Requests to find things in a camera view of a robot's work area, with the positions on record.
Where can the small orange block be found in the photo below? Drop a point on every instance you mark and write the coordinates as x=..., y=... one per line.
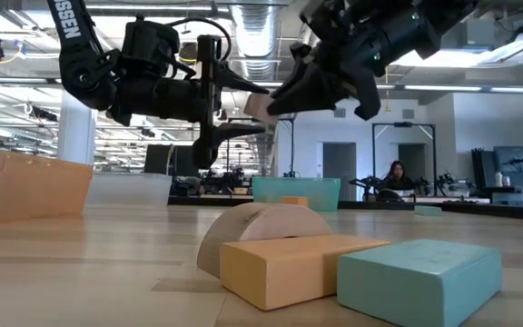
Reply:
x=295, y=201

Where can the white bottle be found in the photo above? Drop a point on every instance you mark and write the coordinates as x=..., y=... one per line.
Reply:
x=506, y=181
x=498, y=179

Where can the large orange rectangular block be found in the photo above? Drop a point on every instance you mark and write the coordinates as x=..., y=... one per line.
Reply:
x=270, y=272

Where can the black metal station frame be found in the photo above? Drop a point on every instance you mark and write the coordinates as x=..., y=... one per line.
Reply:
x=434, y=154

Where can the silver ventilation duct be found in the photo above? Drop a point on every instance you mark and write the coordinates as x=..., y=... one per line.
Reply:
x=256, y=41

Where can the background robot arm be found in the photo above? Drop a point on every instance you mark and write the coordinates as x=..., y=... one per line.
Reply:
x=363, y=184

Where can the black desk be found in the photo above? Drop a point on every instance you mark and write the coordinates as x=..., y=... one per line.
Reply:
x=516, y=196

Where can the orange translucent plastic bin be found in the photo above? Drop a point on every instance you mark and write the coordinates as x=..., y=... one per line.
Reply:
x=25, y=191

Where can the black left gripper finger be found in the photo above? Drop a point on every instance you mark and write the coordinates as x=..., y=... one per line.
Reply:
x=236, y=81
x=207, y=154

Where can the black computer monitor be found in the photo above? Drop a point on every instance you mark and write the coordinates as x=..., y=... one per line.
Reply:
x=158, y=160
x=183, y=167

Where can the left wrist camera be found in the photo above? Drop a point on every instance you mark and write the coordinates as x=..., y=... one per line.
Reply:
x=148, y=45

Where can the teal translucent plastic bin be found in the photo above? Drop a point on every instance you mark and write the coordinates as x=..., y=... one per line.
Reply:
x=320, y=193

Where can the white building pillar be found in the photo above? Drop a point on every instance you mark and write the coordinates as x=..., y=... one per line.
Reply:
x=77, y=136

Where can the natural wooden arch block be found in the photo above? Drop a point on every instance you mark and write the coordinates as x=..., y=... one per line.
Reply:
x=261, y=224

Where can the grey door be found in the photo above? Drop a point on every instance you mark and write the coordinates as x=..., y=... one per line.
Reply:
x=339, y=175
x=413, y=156

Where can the small teal block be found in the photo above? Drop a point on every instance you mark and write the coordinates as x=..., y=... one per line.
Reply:
x=428, y=211

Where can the large teal rectangular block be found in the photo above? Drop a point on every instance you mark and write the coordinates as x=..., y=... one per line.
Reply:
x=416, y=286

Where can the clear plastic bin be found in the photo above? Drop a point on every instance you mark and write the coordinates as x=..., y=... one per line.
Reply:
x=130, y=191

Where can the black table frame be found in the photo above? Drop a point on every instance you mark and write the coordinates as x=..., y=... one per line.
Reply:
x=493, y=211

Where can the grey computer monitor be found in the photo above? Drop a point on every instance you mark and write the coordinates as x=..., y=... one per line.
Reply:
x=516, y=159

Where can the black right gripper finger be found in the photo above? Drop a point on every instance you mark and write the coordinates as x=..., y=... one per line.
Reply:
x=311, y=82
x=311, y=103

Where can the person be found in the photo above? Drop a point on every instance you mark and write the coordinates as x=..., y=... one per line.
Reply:
x=397, y=175

